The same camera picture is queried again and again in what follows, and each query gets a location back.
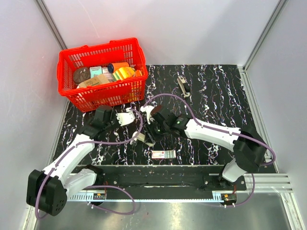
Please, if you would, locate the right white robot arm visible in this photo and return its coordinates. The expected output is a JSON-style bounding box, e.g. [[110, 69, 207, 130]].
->
[[141, 105, 266, 190]]

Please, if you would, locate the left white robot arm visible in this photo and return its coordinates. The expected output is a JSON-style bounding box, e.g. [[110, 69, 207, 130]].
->
[[26, 105, 135, 216]]

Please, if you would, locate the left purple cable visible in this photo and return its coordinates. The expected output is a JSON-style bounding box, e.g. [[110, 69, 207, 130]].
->
[[35, 109, 144, 220]]

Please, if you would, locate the white staple box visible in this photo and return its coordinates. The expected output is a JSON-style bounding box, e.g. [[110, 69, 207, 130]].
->
[[152, 149, 176, 159]]

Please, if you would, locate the orange cylinder can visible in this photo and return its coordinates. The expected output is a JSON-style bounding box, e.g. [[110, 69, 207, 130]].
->
[[107, 62, 130, 73]]

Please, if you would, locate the brown cardboard box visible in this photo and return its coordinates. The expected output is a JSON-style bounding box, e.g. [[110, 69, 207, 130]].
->
[[77, 74, 110, 88]]

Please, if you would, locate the black marble pattern mat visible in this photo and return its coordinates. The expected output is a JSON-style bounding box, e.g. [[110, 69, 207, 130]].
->
[[54, 64, 267, 166]]

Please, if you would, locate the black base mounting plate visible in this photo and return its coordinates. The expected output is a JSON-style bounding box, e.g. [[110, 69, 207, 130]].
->
[[98, 165, 247, 192]]

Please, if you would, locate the teal white box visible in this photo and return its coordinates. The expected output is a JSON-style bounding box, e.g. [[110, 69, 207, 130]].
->
[[89, 66, 103, 78]]

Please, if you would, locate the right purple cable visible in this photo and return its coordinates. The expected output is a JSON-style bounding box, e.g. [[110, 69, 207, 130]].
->
[[143, 93, 276, 208]]

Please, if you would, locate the yellow green box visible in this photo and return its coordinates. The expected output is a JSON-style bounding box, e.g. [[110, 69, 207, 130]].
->
[[112, 67, 135, 81]]

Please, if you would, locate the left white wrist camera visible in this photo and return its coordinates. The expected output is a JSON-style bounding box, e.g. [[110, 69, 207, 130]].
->
[[116, 108, 135, 127]]

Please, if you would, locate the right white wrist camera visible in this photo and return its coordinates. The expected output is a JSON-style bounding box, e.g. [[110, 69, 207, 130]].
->
[[140, 105, 155, 125]]

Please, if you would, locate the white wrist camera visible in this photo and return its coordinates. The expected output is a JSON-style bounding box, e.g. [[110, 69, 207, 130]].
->
[[140, 105, 155, 125], [116, 108, 135, 127]]

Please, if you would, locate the purple cable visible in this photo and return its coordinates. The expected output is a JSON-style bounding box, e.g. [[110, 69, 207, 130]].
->
[[143, 93, 276, 208], [35, 109, 144, 220]]

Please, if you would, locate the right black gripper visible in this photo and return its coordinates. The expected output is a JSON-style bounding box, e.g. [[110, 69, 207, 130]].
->
[[142, 117, 169, 144]]

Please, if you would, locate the red plastic shopping basket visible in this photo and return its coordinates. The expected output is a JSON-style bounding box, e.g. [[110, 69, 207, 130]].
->
[[57, 38, 148, 112]]

